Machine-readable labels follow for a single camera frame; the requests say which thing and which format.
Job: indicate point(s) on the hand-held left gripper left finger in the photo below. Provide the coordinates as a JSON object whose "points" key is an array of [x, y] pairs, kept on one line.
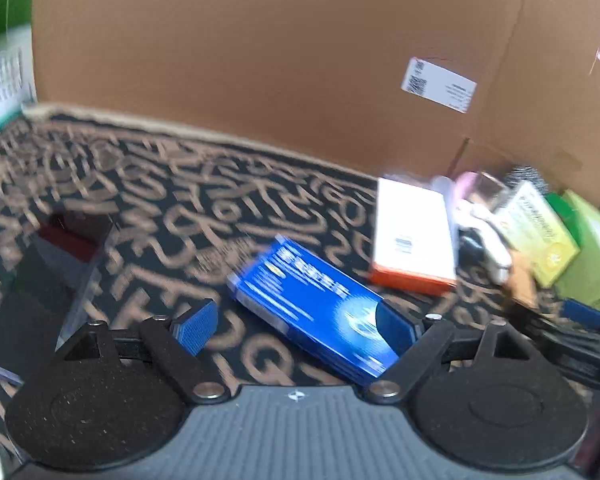
{"points": [[198, 325]]}

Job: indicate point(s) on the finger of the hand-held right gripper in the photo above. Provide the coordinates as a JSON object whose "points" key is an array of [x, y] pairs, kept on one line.
{"points": [[586, 313], [565, 347]]}

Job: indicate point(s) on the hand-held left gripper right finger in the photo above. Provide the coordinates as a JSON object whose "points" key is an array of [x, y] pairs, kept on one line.
{"points": [[399, 329]]}

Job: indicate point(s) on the green storage box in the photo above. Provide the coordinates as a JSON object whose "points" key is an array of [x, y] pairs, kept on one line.
{"points": [[596, 260]]}

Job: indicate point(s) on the blue printed box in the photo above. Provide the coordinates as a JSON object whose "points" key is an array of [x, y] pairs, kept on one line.
{"points": [[310, 305]]}

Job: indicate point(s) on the tan wrapped packet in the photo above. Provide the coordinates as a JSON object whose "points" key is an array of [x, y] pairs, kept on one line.
{"points": [[522, 280]]}

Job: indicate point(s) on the pale box with green print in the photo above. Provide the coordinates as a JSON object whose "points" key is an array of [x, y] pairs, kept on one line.
{"points": [[535, 230]]}

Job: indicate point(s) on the white and orange box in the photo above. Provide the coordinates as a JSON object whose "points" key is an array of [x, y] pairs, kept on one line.
{"points": [[410, 230]]}

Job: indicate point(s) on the letter print mat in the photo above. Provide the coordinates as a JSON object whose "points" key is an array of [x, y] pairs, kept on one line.
{"points": [[155, 210]]}

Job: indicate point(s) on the dark grey bundle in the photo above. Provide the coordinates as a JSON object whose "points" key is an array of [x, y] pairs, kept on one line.
{"points": [[525, 176]]}

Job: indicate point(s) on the dark transparent plastic case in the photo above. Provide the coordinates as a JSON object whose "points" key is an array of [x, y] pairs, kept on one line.
{"points": [[40, 285]]}

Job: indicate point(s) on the white shipping label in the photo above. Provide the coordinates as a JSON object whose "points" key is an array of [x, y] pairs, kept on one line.
{"points": [[439, 85]]}

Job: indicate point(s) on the large brown cardboard box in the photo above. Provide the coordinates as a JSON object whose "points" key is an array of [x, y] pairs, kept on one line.
{"points": [[280, 60]]}

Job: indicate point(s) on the white printed carton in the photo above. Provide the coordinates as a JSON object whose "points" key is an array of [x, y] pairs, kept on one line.
{"points": [[5, 85]]}

